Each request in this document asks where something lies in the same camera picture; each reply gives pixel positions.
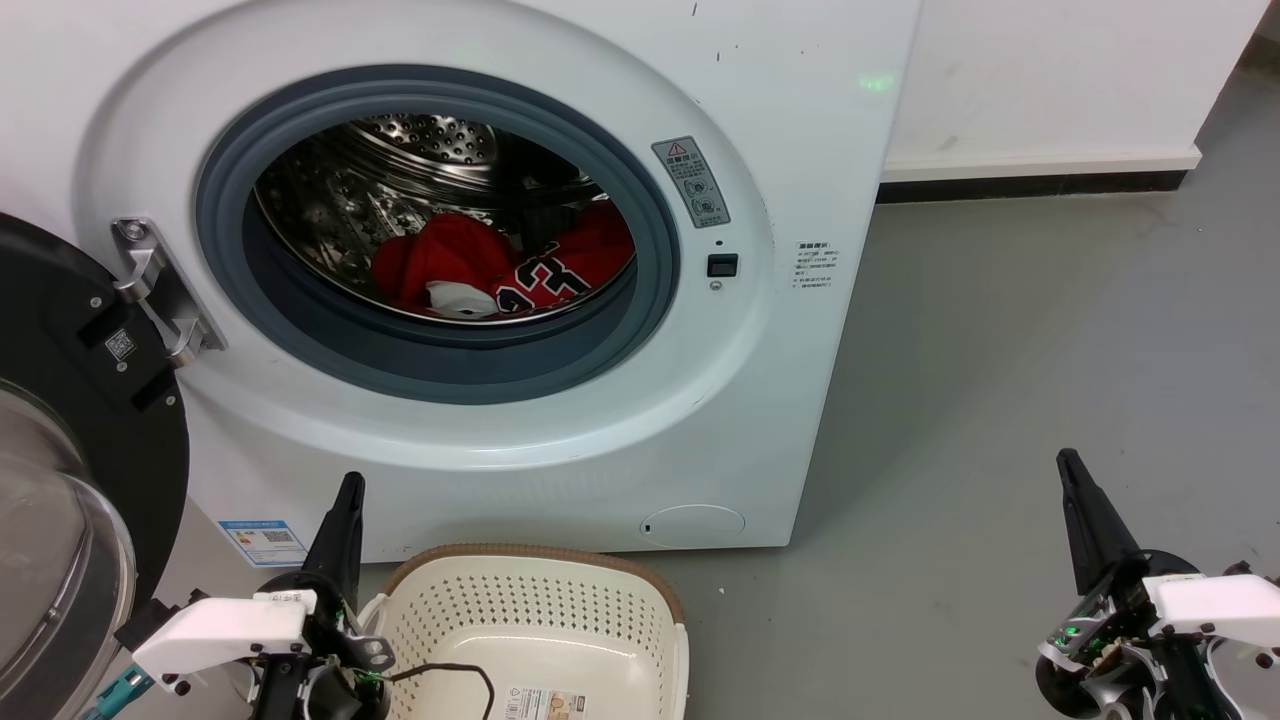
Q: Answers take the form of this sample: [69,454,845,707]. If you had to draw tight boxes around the teal cable connector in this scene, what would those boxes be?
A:
[84,668,153,720]

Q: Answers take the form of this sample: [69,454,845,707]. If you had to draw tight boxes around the metal door hinge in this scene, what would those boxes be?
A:
[112,217,228,368]

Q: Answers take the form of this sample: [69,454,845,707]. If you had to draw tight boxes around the round white filter cover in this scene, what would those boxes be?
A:
[640,504,747,549]

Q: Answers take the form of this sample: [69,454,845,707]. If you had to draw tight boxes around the white front-load washing machine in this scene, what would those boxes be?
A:
[0,0,923,567]

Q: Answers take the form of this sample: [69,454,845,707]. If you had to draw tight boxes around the printed paper product label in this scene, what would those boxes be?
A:
[503,686,586,720]

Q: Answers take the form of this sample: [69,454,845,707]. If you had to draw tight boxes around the black baseboard strip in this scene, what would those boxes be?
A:
[877,170,1191,205]

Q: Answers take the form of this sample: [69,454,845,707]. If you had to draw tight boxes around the small printed text label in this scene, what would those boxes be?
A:
[792,240,841,293]

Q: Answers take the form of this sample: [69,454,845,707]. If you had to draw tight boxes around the cream plastic laundry basket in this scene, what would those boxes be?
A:
[358,543,691,720]

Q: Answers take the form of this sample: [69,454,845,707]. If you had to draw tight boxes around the thin black cable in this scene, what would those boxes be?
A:
[385,663,498,720]

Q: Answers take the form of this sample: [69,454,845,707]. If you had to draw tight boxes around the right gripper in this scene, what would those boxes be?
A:
[1035,449,1280,720]

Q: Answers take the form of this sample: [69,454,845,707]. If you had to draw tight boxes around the grey rubber door gasket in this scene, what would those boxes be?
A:
[195,65,682,406]

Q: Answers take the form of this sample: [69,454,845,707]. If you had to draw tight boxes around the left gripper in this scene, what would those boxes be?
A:
[248,472,393,720]

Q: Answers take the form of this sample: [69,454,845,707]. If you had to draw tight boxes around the red basketball jersey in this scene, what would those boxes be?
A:
[370,203,636,321]

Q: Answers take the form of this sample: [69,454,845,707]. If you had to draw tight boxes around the blue energy label sticker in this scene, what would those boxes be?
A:
[218,519,308,569]

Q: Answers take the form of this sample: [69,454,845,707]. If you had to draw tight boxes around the grey warning sticker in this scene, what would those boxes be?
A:
[652,137,731,229]

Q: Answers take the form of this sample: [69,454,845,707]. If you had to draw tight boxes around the stainless steel washing machine drum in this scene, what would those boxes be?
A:
[253,113,638,326]

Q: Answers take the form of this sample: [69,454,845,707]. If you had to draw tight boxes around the washing machine door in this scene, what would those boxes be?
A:
[0,212,191,720]

